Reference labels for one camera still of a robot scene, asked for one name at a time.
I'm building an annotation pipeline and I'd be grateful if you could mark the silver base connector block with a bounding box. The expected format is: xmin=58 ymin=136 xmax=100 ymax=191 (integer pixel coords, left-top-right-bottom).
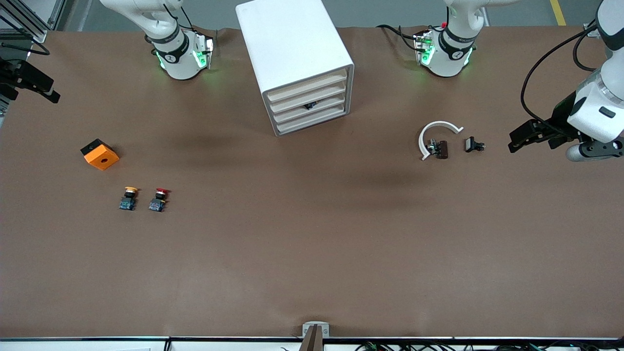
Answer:
xmin=194 ymin=30 xmax=215 ymax=70
xmin=413 ymin=29 xmax=436 ymax=66

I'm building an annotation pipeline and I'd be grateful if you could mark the white drawer cabinet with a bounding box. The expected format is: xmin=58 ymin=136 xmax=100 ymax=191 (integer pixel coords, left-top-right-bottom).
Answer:
xmin=236 ymin=0 xmax=355 ymax=137

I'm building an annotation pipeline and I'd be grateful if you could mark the orange black switch box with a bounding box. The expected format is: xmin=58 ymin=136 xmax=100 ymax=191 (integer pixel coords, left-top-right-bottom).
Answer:
xmin=80 ymin=138 xmax=120 ymax=171

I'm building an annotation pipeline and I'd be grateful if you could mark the white table edge rail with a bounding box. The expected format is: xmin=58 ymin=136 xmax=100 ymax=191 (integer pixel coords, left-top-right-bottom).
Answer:
xmin=0 ymin=336 xmax=624 ymax=351

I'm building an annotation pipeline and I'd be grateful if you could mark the black base cable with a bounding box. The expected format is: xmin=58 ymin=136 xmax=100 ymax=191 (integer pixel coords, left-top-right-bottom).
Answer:
xmin=376 ymin=23 xmax=420 ymax=49

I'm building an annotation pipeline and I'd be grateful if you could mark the white curved plastic piece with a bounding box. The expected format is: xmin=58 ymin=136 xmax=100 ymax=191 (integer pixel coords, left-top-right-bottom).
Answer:
xmin=418 ymin=120 xmax=464 ymax=161

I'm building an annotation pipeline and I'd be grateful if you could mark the grey metal clamp bracket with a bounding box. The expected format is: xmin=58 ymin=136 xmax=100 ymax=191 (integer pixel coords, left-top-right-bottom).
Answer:
xmin=302 ymin=321 xmax=331 ymax=338

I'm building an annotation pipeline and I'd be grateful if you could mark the dark brown component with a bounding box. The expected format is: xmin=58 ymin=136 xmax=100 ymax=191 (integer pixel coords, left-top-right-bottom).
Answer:
xmin=426 ymin=139 xmax=449 ymax=160

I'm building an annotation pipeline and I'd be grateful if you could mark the beige cabinet drawer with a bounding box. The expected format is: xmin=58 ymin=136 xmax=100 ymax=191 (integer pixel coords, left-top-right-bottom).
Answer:
xmin=275 ymin=105 xmax=350 ymax=135
xmin=267 ymin=71 xmax=348 ymax=104
xmin=273 ymin=94 xmax=349 ymax=125

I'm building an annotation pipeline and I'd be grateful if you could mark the black left camera bracket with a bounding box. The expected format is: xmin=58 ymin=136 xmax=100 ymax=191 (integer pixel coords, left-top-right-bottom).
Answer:
xmin=583 ymin=138 xmax=624 ymax=159

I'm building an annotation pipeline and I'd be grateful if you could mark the yellow push button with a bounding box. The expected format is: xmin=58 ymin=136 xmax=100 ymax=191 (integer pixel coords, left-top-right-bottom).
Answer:
xmin=118 ymin=186 xmax=140 ymax=212

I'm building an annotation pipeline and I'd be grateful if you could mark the drawer with black handle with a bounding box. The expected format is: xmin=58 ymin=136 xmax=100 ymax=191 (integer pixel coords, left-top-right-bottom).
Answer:
xmin=270 ymin=82 xmax=349 ymax=115

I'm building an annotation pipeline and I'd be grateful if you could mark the red push button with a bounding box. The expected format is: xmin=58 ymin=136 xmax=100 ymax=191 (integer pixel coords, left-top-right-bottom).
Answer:
xmin=148 ymin=188 xmax=170 ymax=213

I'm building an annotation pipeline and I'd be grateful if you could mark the brown tapered post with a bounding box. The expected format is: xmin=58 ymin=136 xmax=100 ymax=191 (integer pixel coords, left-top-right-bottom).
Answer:
xmin=299 ymin=325 xmax=326 ymax=351

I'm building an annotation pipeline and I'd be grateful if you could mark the brown table mat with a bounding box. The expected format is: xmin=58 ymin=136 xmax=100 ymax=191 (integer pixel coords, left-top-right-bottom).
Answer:
xmin=0 ymin=25 xmax=624 ymax=339

